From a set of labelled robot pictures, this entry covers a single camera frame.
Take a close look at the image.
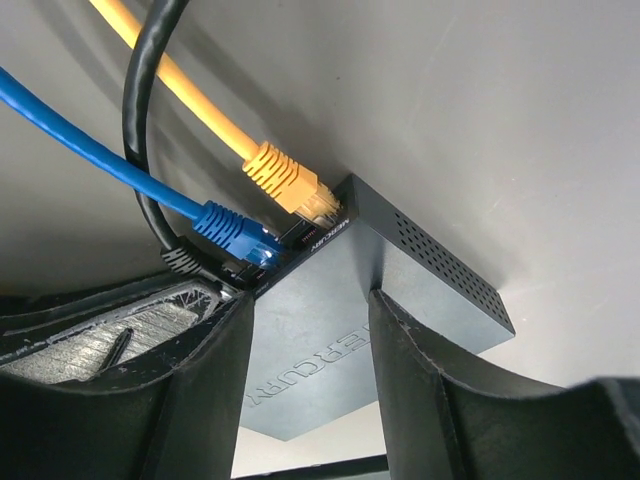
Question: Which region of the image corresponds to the dark grey network switch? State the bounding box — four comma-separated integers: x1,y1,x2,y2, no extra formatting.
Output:
240,175,515,441

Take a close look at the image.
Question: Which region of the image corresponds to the black ethernet cable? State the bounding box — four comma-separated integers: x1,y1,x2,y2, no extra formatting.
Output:
122,0,236,294

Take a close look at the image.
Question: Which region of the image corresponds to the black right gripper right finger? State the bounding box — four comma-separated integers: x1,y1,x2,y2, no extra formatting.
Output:
368,290,639,479

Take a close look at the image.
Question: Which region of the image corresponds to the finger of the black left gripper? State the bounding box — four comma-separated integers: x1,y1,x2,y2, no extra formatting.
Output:
1,274,232,383

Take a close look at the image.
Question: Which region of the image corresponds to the yellow ethernet cable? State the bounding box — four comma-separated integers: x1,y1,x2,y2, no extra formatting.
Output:
89,0,344,224

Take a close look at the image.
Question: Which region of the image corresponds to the blue ethernet cable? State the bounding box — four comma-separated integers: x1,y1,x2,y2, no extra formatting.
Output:
0,65,287,269

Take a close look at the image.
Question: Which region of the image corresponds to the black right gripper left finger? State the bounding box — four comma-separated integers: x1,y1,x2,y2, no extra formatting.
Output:
1,294,254,479

